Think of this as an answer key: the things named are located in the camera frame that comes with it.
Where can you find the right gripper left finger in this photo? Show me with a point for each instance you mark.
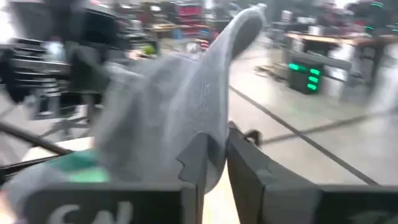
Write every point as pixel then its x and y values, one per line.
pixel 124 205

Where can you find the black box with green lights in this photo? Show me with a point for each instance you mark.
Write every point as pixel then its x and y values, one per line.
pixel 303 77

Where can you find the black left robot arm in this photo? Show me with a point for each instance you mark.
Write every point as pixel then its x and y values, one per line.
pixel 37 71

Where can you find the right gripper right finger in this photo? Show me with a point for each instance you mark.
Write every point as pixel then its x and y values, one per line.
pixel 280 202

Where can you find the wooden workbench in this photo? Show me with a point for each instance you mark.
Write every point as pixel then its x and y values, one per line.
pixel 326 39

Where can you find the teal plastic tray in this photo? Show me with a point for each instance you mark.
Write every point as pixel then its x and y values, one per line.
pixel 81 165

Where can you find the black aluminium table frame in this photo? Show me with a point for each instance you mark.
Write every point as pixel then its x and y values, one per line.
pixel 31 140

